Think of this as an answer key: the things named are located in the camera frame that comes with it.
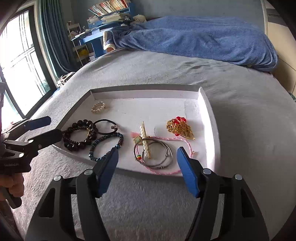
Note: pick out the blue blanket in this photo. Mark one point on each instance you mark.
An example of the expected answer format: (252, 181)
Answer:
(224, 39)

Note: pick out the red gold ornament jewelry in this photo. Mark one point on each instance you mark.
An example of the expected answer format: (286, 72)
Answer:
(179, 127)

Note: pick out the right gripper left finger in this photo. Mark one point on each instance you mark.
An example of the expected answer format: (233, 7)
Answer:
(53, 217)

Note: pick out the blue desk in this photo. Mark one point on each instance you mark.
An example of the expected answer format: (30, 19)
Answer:
(95, 32)

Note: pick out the green curtain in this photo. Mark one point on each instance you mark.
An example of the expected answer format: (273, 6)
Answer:
(55, 37)

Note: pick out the white pearl hair clip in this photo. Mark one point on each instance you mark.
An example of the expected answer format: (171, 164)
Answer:
(145, 144)

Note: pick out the cream wardrobe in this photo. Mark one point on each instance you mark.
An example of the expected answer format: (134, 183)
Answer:
(279, 33)

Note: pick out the white shelf rack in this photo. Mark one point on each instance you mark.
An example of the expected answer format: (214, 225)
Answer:
(80, 51)

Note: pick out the row of books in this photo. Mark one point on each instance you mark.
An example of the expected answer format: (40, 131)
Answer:
(110, 6)

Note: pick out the person left hand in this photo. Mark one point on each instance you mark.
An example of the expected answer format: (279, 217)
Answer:
(14, 183)

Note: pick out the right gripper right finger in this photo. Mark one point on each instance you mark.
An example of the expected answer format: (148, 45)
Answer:
(242, 218)

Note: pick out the grey shallow box tray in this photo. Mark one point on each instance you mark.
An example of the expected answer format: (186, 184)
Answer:
(137, 109)

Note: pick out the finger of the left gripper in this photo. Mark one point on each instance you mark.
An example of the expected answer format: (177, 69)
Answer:
(21, 127)
(44, 140)

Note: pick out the window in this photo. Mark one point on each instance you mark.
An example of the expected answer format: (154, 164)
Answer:
(23, 69)

